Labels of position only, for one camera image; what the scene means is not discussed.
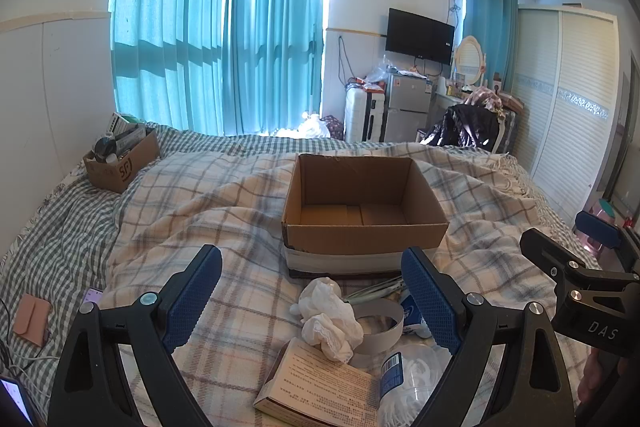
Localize clear plastic bag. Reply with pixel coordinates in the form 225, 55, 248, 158
367, 54, 401, 84

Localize silver suitcase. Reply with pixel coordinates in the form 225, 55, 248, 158
500, 107, 522, 154

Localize white suitcase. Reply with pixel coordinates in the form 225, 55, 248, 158
343, 86, 386, 142

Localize white plastic bag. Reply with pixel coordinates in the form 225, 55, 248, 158
295, 112, 331, 138

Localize white green packet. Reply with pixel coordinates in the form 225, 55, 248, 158
106, 112, 147, 135

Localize black jacket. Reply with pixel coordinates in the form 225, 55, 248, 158
430, 104, 501, 152

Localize small printed cardboard box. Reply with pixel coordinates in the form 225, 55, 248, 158
83, 127, 162, 194

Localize pink cloth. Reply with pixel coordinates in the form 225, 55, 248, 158
462, 87, 502, 114

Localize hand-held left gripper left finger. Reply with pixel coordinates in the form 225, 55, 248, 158
47, 244, 223, 427

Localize clear bottle with blue label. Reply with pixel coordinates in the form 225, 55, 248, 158
377, 347, 453, 427

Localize large cardboard box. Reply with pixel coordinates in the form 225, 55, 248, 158
281, 153, 450, 279

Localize white wardrobe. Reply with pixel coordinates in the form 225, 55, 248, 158
507, 4, 632, 225

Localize clear plastic wrapper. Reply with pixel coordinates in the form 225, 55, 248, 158
345, 277, 406, 304

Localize black wall cable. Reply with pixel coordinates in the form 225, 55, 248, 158
337, 36, 352, 86

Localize narrow teal curtain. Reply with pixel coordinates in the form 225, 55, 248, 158
462, 0, 519, 94

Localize pink wallet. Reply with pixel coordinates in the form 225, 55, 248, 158
12, 294, 52, 348

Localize green checked bed sheet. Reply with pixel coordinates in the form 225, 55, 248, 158
0, 122, 596, 427

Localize black wall television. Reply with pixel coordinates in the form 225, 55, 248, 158
385, 8, 456, 65

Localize black round object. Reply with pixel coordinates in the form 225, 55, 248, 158
94, 134, 119, 158

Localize lit smartphone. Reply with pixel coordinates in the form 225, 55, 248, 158
0, 376, 33, 427

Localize white paper strip ring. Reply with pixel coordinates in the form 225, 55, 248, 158
345, 298, 406, 355

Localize white cable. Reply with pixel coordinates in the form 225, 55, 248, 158
0, 353, 62, 374

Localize plaid blanket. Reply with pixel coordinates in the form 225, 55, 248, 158
102, 139, 601, 427

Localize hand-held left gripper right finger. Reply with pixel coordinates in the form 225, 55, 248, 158
401, 247, 576, 427

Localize blue white mask packet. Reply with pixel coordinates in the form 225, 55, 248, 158
397, 292, 436, 339

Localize silver small fridge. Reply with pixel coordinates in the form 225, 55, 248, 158
382, 74, 433, 142

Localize dark patterned bag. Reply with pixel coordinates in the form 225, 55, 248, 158
320, 116, 345, 140

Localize oval white mirror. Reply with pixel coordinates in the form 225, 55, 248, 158
454, 35, 487, 88

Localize person's right hand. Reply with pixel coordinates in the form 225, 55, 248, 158
578, 348, 621, 408

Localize teal curtain by door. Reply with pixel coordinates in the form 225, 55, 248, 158
222, 0, 332, 138

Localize wide teal curtain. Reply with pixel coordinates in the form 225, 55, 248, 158
110, 0, 236, 136

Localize tan printed paper box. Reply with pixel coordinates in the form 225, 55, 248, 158
252, 338, 383, 427

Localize white tissue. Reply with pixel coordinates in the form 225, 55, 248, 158
291, 278, 346, 325
301, 313, 364, 364

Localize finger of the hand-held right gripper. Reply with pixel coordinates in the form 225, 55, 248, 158
574, 210, 640, 279
519, 228, 602, 282

